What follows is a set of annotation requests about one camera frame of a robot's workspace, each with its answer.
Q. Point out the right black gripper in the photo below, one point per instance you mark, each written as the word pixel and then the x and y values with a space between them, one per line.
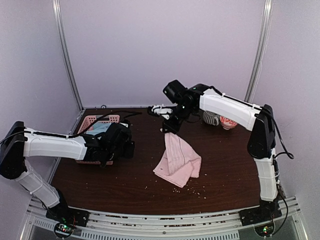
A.
pixel 172 127

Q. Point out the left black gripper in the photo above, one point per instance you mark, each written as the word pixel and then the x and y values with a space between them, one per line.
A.
pixel 129 152

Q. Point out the pink towel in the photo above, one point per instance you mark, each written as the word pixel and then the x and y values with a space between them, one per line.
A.
pixel 179 162

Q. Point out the pink plastic basket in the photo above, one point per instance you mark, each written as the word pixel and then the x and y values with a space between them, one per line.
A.
pixel 114 118

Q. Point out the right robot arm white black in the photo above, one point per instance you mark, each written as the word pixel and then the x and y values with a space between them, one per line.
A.
pixel 256 119

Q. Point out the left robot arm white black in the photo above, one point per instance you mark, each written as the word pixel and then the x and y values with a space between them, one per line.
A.
pixel 21 142

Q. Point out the blue towel back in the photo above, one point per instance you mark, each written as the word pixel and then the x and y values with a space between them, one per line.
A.
pixel 99 127

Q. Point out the striped grey mug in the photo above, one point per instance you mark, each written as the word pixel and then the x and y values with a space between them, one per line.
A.
pixel 211 118

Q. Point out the red patterned bowl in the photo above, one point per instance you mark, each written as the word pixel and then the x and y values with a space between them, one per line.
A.
pixel 226 123

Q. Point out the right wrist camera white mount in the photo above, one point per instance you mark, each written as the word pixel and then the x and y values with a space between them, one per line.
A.
pixel 160 111

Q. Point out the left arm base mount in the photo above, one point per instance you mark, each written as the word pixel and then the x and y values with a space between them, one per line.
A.
pixel 66 226

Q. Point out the front aluminium rail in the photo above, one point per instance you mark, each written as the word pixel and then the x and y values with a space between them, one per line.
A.
pixel 221 225

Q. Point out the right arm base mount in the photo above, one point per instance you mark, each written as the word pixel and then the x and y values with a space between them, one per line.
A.
pixel 261 218

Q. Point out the right aluminium frame post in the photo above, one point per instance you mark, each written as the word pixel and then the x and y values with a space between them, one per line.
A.
pixel 261 47

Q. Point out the aluminium frame post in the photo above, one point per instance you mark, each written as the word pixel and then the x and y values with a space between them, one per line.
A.
pixel 65 53
pixel 261 47

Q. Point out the left aluminium frame post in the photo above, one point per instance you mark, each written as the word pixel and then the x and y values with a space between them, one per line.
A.
pixel 65 53

